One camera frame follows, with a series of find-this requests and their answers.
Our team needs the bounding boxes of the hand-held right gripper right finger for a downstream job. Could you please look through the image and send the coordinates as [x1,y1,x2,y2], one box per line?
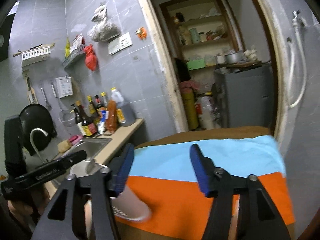
[189,144,292,240]

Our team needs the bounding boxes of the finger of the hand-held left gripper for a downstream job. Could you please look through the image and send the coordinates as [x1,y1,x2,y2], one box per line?
[57,150,87,173]

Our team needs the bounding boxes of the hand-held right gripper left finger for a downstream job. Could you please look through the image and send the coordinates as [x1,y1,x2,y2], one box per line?
[31,144,135,240]

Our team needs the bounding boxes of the metal spoon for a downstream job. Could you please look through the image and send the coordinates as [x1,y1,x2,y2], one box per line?
[87,159,97,175]

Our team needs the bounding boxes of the white utensil holder cup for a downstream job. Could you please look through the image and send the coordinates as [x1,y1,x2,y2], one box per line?
[110,184,152,222]

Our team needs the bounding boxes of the person's left hand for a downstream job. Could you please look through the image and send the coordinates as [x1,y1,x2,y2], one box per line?
[7,199,34,215]

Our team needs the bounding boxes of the stainless steel bowl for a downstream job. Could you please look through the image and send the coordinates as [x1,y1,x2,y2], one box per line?
[69,159,107,180]

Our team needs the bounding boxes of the yellow sponge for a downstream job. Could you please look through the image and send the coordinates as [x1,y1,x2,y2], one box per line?
[57,140,72,153]

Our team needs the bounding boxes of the pink dish cloth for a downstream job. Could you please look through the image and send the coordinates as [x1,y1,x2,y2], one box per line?
[69,134,83,145]

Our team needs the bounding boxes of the steel sink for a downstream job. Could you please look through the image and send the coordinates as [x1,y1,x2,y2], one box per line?
[64,137,113,166]

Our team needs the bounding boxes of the curved steel faucet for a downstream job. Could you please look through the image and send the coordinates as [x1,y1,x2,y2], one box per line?
[30,128,50,163]

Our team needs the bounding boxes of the blue and orange cloth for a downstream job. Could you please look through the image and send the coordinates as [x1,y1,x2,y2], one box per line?
[114,134,295,240]

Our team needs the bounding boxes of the large dark sauce bottle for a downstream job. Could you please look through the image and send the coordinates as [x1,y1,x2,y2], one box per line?
[76,101,98,137]

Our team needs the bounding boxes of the dark pump sauce bottle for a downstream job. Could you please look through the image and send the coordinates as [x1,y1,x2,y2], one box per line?
[71,104,84,137]

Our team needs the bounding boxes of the black wok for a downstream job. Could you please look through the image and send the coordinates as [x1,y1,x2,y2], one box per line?
[20,104,57,155]

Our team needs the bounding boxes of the white and blue packet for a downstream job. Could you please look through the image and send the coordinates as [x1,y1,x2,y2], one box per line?
[97,116,108,135]

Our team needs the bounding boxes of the orange seasoning packet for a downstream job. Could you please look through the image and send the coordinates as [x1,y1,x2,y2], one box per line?
[106,100,118,133]

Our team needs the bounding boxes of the yellow cap sauce bottle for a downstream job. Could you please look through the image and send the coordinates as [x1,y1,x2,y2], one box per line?
[86,95,100,125]

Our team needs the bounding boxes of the clear cooking oil jug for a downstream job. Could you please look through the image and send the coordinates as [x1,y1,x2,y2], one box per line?
[110,87,136,127]

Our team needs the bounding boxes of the dark red label bottle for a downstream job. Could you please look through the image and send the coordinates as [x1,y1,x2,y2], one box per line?
[94,95,105,116]

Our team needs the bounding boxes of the metal spatula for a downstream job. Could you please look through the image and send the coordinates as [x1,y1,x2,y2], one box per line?
[41,87,52,111]

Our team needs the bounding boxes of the yellow gas cylinder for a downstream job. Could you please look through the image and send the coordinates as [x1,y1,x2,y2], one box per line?
[182,87,200,131]

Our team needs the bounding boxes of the small yellow cap bottle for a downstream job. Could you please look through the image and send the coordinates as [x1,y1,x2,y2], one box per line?
[100,92,109,110]

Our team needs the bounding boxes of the wooden stick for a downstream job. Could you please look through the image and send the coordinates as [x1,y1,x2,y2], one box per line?
[13,43,55,57]

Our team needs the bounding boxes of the red plastic bag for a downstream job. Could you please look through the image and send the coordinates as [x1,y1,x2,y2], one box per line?
[84,44,98,71]

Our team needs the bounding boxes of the white plastic basket rack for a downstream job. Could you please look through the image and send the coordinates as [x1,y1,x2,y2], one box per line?
[21,45,52,61]

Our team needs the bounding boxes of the black cloth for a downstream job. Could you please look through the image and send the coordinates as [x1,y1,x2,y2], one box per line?
[175,58,191,83]

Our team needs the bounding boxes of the green box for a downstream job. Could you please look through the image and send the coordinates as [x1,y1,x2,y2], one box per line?
[186,59,206,71]

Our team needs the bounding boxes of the black range hood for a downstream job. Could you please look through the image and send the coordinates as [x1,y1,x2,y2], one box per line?
[0,15,16,62]

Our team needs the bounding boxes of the red and white packets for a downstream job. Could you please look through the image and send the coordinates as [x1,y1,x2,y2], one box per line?
[71,34,85,53]

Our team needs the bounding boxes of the metal pot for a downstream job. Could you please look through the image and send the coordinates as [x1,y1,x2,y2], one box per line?
[225,51,245,65]

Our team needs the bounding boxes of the clear bag with dark contents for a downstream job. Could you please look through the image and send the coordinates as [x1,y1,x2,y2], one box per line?
[87,17,122,42]

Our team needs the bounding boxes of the mint green canister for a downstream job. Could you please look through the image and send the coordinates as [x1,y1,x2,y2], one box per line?
[189,27,201,43]

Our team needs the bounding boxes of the white plastic bag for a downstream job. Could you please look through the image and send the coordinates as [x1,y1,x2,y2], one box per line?
[91,4,108,22]

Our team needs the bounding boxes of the wooden shelf cabinet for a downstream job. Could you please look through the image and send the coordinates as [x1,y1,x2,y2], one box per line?
[159,0,247,71]

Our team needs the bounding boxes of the wire mesh strainer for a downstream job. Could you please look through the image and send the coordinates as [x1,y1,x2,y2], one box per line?
[51,82,76,128]

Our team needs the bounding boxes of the white wall box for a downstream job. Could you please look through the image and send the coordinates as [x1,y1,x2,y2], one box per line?
[55,77,74,99]

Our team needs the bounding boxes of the grey wire wall shelf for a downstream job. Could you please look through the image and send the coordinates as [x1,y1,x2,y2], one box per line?
[63,49,87,70]

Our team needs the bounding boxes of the cream door frame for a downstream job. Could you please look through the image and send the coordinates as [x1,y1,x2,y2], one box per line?
[131,0,290,140]

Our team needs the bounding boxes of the white switch panel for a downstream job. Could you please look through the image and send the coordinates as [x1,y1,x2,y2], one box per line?
[108,32,133,55]

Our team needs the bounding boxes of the white hose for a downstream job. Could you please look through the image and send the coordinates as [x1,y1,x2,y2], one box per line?
[287,17,308,109]

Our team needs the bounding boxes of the metal wall tap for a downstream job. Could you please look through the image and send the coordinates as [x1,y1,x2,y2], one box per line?
[291,9,307,27]

